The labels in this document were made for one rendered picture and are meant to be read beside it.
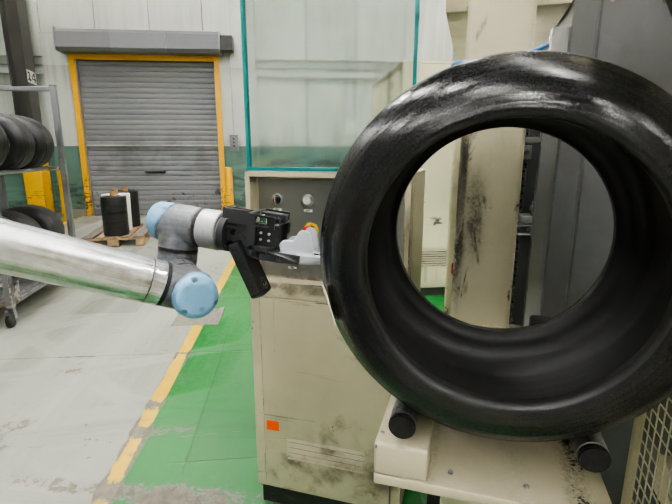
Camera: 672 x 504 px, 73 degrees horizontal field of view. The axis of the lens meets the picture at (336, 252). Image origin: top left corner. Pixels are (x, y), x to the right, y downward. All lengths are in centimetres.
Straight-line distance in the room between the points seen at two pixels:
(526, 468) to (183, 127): 949
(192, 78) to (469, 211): 921
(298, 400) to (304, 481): 33
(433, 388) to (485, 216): 45
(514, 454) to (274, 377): 98
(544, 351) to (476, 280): 21
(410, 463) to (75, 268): 60
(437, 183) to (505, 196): 316
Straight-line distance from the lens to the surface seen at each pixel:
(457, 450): 93
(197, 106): 995
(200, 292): 78
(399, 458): 83
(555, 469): 94
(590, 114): 65
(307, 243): 80
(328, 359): 159
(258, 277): 87
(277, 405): 175
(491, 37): 105
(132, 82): 1034
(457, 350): 99
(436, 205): 420
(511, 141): 103
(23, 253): 76
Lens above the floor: 134
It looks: 13 degrees down
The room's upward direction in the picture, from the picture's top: straight up
